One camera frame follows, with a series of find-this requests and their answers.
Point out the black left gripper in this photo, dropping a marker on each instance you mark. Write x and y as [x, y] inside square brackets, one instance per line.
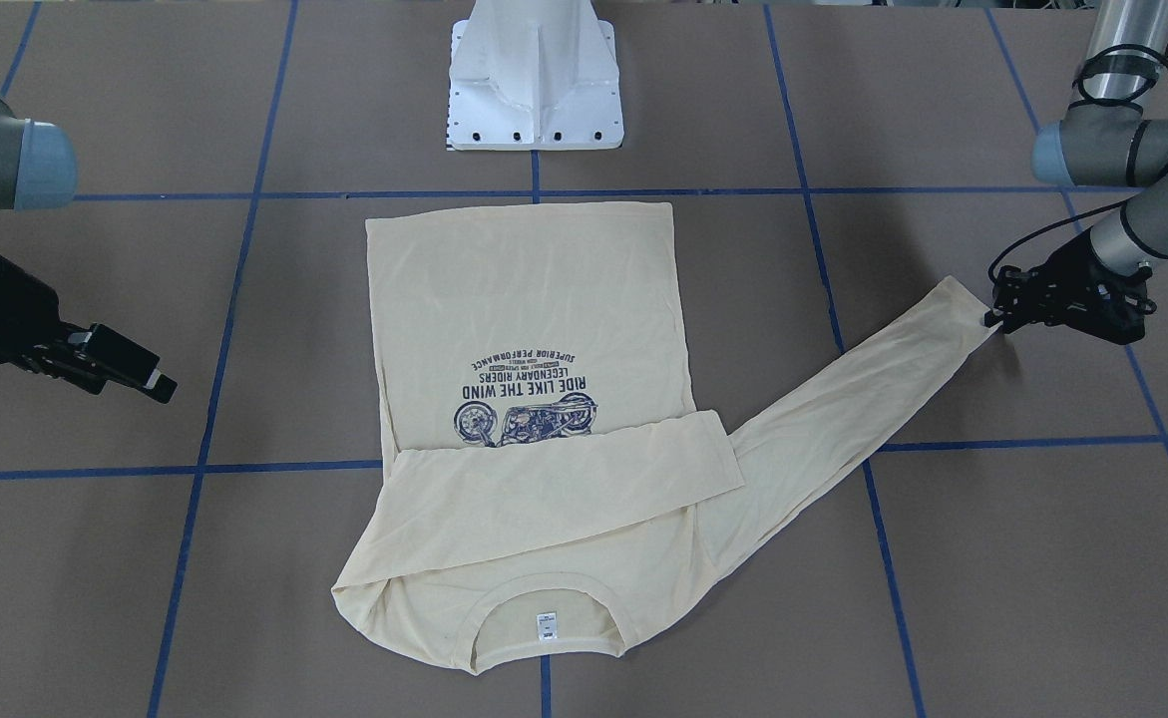
[1070, 275]

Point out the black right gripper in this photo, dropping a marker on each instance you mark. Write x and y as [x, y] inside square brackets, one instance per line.
[7, 314]

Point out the cream long-sleeve graphic shirt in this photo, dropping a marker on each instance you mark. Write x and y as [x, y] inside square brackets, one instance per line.
[549, 483]

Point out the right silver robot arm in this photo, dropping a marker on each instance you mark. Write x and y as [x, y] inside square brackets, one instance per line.
[38, 170]

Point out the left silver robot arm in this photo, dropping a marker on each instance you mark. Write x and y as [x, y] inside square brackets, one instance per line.
[1105, 139]

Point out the white central mounting column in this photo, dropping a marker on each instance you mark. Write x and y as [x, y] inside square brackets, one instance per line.
[534, 76]

